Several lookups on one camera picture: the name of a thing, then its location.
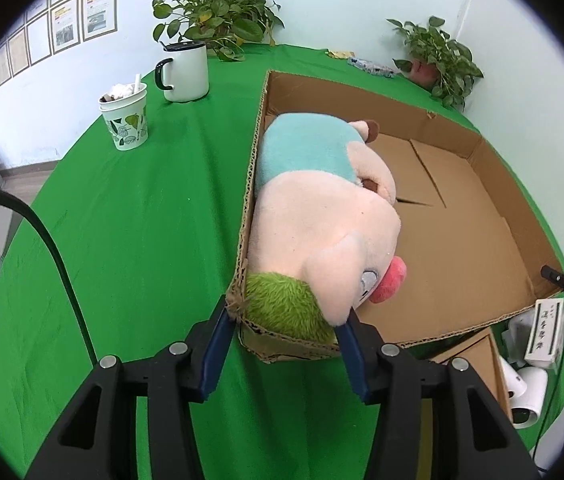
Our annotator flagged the white green medicine box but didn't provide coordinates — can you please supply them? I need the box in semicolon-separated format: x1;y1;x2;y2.
524;297;564;370

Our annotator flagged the green tablecloth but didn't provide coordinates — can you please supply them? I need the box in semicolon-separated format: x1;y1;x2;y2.
0;42;564;480

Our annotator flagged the large potted plant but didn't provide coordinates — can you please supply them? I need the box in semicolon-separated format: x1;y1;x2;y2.
152;0;284;62

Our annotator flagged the tissue packet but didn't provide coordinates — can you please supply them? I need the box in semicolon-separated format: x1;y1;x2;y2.
347;56;396;78

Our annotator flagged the narrow cardboard insert box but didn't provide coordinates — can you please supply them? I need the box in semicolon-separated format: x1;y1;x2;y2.
432;327;513;422

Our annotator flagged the white enamel mug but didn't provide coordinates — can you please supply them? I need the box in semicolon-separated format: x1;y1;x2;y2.
154;40;209;103

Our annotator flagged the small potted plant red pot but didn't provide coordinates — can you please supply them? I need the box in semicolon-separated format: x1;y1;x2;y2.
387;15;484;110

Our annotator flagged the white handheld device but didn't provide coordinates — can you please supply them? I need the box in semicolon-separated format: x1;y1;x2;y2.
500;358;548;429

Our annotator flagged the pig plush toy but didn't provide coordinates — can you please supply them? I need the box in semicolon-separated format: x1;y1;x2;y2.
244;113;407;344

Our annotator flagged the large cardboard tray box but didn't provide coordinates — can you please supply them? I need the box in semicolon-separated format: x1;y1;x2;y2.
227;70;558;362

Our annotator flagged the yellow packet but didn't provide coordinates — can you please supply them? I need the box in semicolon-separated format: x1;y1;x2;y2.
326;50;355;60

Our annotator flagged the paper cup with leaves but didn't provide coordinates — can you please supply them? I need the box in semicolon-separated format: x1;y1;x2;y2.
99;74;148;152

